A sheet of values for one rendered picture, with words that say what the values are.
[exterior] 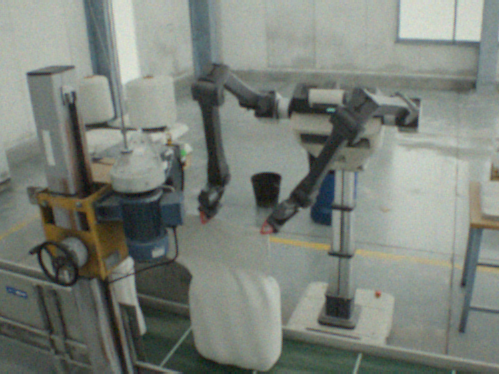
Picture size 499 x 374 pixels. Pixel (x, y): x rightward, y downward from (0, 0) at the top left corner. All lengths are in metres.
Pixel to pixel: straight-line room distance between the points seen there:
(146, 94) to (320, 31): 8.42
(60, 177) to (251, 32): 8.90
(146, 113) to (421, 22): 8.26
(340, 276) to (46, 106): 1.64
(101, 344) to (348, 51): 8.49
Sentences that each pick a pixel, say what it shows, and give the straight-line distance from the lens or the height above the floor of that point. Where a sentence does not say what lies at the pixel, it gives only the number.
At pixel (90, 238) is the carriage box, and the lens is 1.77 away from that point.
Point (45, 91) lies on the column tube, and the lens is 1.66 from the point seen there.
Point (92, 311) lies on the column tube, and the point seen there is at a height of 0.87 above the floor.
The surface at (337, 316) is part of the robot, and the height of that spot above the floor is 0.31.
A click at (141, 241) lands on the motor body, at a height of 1.17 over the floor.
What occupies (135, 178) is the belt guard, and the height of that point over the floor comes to 1.41.
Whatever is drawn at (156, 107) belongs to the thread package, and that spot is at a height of 1.60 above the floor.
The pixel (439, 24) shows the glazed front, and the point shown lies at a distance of 9.62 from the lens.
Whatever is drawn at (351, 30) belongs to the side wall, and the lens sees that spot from 9.83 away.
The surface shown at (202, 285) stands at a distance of 2.14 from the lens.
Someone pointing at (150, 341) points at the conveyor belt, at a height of 0.38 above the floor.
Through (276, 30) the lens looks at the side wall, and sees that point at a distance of 10.22.
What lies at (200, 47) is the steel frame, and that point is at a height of 0.73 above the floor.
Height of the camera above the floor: 1.98
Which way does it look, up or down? 23 degrees down
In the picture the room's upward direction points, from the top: 3 degrees counter-clockwise
